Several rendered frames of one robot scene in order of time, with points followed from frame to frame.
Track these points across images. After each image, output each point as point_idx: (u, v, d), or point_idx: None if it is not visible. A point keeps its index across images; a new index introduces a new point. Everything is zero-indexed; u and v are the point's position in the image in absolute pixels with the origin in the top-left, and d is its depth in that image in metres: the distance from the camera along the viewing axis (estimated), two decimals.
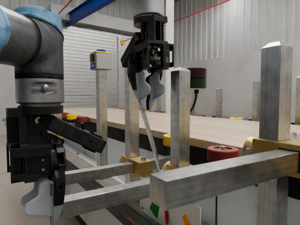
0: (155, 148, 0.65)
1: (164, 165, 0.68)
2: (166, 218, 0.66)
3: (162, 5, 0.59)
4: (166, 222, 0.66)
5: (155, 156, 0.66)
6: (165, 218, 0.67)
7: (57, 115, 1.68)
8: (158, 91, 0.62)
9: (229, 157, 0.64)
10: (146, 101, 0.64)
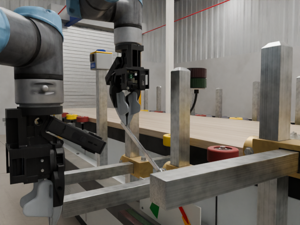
0: (146, 152, 0.69)
1: (164, 165, 0.68)
2: (184, 215, 0.60)
3: (140, 35, 0.68)
4: (186, 219, 0.60)
5: (148, 158, 0.68)
6: (183, 217, 0.60)
7: (57, 115, 1.68)
8: (135, 109, 0.71)
9: (229, 157, 0.64)
10: (125, 117, 0.73)
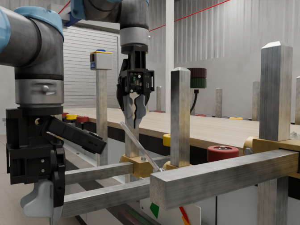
0: (146, 152, 0.69)
1: (164, 165, 0.68)
2: (184, 214, 0.60)
3: (145, 35, 0.65)
4: (186, 218, 0.59)
5: (148, 159, 0.68)
6: (184, 217, 0.60)
7: (57, 115, 1.68)
8: (142, 112, 0.68)
9: (229, 157, 0.64)
10: (134, 120, 0.71)
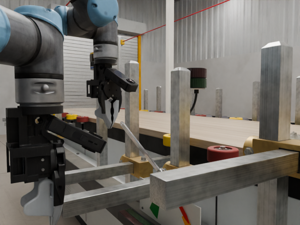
0: (146, 152, 0.69)
1: (164, 165, 0.68)
2: (184, 214, 0.60)
3: (93, 51, 0.81)
4: (186, 218, 0.59)
5: (148, 159, 0.68)
6: (184, 217, 0.60)
7: (57, 115, 1.68)
8: (100, 114, 0.81)
9: (229, 157, 0.64)
10: (110, 122, 0.81)
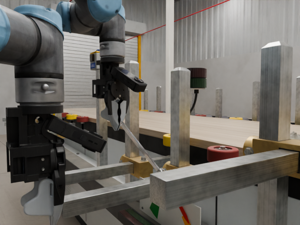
0: (146, 152, 0.69)
1: (164, 165, 0.68)
2: (184, 214, 0.60)
3: (100, 49, 0.77)
4: (186, 218, 0.59)
5: (148, 159, 0.68)
6: (184, 217, 0.60)
7: (57, 115, 1.68)
8: (106, 115, 0.77)
9: (229, 157, 0.64)
10: (117, 123, 0.76)
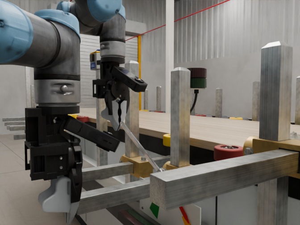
0: (146, 152, 0.69)
1: (164, 165, 0.68)
2: (184, 214, 0.60)
3: (100, 49, 0.77)
4: (186, 218, 0.59)
5: (148, 159, 0.68)
6: (184, 217, 0.60)
7: None
8: (106, 115, 0.77)
9: (235, 156, 0.66)
10: (118, 123, 0.76)
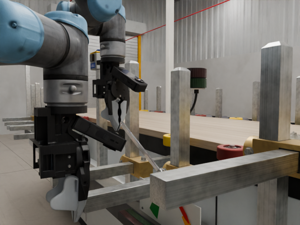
0: (146, 152, 0.69)
1: (164, 165, 0.68)
2: (184, 214, 0.60)
3: (100, 49, 0.77)
4: (186, 218, 0.59)
5: (148, 159, 0.68)
6: (184, 217, 0.60)
7: None
8: (106, 115, 0.77)
9: (239, 156, 0.66)
10: (118, 123, 0.76)
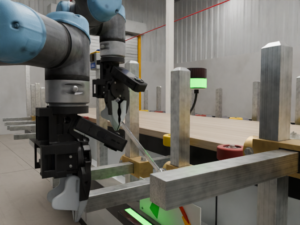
0: (146, 152, 0.69)
1: (164, 165, 0.68)
2: (184, 214, 0.60)
3: (100, 49, 0.77)
4: (186, 218, 0.59)
5: (148, 159, 0.68)
6: (184, 217, 0.60)
7: None
8: (106, 115, 0.77)
9: (239, 156, 0.66)
10: (118, 123, 0.76)
